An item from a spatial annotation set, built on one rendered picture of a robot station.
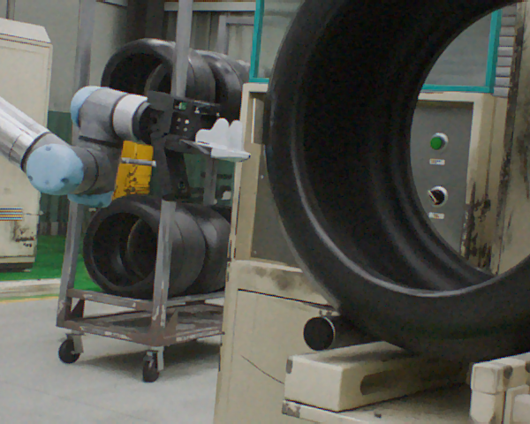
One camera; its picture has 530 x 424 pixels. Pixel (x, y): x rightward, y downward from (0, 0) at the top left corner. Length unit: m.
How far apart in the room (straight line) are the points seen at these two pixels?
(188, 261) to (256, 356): 3.02
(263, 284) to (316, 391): 0.82
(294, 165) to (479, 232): 0.66
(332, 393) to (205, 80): 3.96
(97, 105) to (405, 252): 0.55
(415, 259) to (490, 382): 0.90
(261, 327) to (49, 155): 0.74
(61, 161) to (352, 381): 0.55
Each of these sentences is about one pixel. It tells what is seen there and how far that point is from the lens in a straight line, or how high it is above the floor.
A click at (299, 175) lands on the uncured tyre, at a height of 1.10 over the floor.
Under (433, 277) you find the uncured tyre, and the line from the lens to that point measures 1.61.
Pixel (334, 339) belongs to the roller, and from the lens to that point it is 1.41.
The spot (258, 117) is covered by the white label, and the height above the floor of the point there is 1.17.
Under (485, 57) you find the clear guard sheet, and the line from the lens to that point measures 2.01.
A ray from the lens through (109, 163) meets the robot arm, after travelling 1.79.
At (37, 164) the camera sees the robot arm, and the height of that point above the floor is 1.08.
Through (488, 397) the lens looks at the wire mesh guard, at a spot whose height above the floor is 0.98.
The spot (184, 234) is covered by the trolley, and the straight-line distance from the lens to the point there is 5.22.
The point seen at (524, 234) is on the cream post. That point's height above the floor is 1.04.
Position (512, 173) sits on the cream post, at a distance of 1.68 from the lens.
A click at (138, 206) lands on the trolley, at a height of 0.82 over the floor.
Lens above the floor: 1.12
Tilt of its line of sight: 3 degrees down
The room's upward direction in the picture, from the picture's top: 5 degrees clockwise
